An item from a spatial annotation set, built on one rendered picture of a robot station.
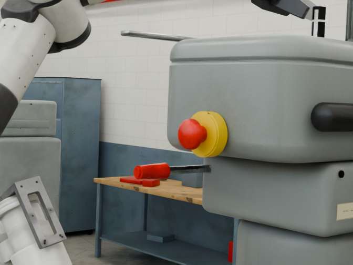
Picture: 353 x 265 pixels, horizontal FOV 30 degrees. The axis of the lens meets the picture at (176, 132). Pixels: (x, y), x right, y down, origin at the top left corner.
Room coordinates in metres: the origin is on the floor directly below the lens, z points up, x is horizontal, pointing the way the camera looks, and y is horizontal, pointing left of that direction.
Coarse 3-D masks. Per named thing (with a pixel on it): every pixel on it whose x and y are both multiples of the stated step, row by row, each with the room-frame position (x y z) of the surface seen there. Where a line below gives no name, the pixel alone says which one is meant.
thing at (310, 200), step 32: (224, 160) 0.98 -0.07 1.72; (256, 160) 0.94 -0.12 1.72; (352, 160) 0.90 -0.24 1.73; (224, 192) 0.98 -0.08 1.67; (256, 192) 0.93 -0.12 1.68; (288, 192) 0.89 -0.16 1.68; (320, 192) 0.85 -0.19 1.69; (352, 192) 0.88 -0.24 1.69; (288, 224) 0.89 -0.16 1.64; (320, 224) 0.85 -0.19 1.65; (352, 224) 0.88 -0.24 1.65
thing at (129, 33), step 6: (126, 30) 0.92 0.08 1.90; (132, 30) 0.92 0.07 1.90; (132, 36) 0.94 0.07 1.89; (138, 36) 0.94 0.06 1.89; (144, 36) 0.94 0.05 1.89; (150, 36) 0.94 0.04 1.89; (156, 36) 0.95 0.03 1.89; (162, 36) 0.96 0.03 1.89; (168, 36) 0.96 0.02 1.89; (174, 36) 0.97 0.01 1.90; (180, 36) 0.98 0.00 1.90
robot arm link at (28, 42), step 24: (24, 0) 1.07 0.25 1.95; (48, 0) 1.05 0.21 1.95; (0, 24) 1.07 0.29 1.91; (24, 24) 1.06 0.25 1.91; (48, 24) 1.08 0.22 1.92; (0, 48) 1.03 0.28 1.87; (24, 48) 1.04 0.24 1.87; (48, 48) 1.09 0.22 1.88; (0, 72) 1.01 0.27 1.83; (24, 72) 1.04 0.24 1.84
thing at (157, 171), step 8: (136, 168) 0.91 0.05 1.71; (144, 168) 0.91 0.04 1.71; (152, 168) 0.92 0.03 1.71; (160, 168) 0.93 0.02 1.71; (168, 168) 0.94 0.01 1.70; (176, 168) 0.95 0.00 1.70; (184, 168) 0.96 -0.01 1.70; (192, 168) 0.97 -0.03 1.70; (200, 168) 0.99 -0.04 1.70; (208, 168) 1.00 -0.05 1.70; (136, 176) 0.91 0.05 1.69; (144, 176) 0.91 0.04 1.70; (152, 176) 0.92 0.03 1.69; (160, 176) 0.93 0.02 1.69; (168, 176) 0.94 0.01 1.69
